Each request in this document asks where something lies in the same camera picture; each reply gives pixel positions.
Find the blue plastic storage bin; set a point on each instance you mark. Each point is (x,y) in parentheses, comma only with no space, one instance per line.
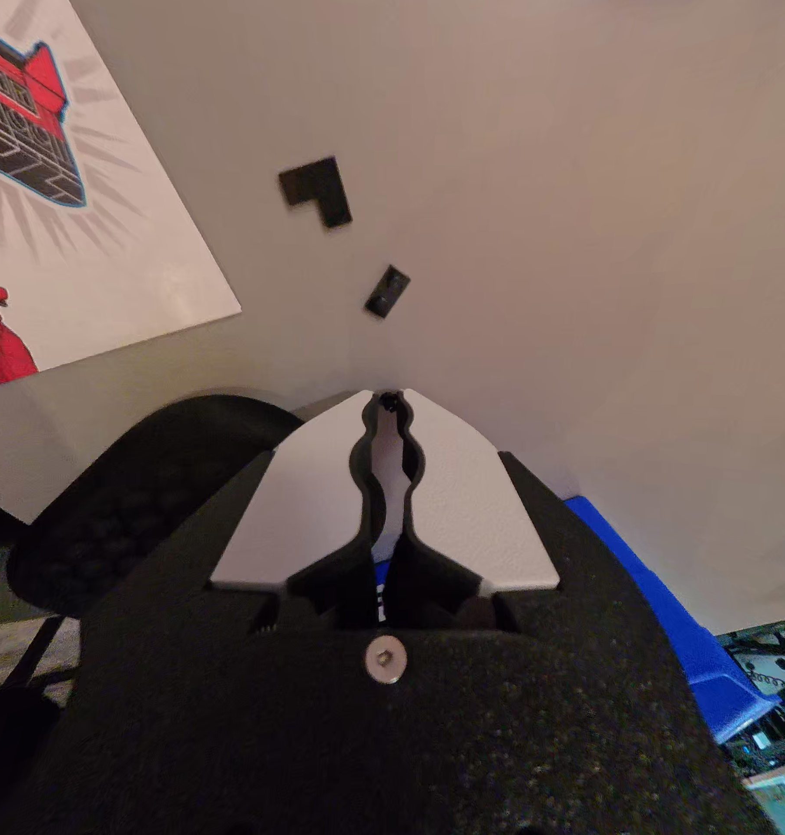
(679,620)

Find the small black lego plate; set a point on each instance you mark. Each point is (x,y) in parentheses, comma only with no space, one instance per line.
(387,291)

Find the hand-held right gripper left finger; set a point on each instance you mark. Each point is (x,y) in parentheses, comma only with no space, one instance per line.
(294,509)

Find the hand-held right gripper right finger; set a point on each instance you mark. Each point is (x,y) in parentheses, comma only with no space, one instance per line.
(477,509)

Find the black L-shaped lego plate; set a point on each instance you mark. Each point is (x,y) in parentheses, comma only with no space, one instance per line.
(321,186)

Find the black egg-crate foam pad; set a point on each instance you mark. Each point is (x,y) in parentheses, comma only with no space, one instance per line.
(138,489)

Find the lego instruction booklet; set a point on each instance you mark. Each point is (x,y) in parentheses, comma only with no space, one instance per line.
(105,261)

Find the tiny black lego piece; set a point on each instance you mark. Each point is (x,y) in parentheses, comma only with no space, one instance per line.
(388,401)

